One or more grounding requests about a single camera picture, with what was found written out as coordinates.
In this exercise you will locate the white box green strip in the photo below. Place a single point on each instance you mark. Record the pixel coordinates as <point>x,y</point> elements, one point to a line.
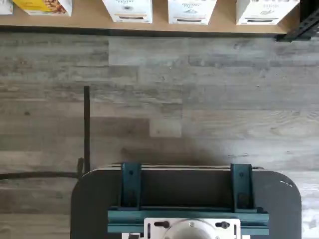
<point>264,12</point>

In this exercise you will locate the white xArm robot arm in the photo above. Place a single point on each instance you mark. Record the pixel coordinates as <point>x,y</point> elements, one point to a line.
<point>190,230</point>

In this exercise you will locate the white box pink strip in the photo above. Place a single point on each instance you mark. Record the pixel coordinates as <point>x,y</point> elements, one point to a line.
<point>190,11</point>

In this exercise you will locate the white box yellow strip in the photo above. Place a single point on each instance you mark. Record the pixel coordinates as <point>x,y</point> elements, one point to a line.
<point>130,10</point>

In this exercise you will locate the wooden shelf board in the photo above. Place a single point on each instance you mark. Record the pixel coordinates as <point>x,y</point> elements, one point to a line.
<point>87,21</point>

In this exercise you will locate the purely elizabeth yellow box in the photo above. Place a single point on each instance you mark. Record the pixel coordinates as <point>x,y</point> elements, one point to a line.
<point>45,6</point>

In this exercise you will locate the blue rice pilaf box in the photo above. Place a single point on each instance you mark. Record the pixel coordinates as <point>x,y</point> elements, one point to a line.
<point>5,7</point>

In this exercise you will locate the thin black rod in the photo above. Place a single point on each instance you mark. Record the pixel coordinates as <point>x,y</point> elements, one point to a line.
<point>86,124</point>

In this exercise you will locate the white mounting plate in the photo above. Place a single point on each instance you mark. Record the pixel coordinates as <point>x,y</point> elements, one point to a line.
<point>152,230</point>

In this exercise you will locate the teal metal mounting frame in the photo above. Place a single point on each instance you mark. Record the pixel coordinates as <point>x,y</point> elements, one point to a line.
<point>130,184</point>

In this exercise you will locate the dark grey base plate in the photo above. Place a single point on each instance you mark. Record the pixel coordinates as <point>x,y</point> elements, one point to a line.
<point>92,204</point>

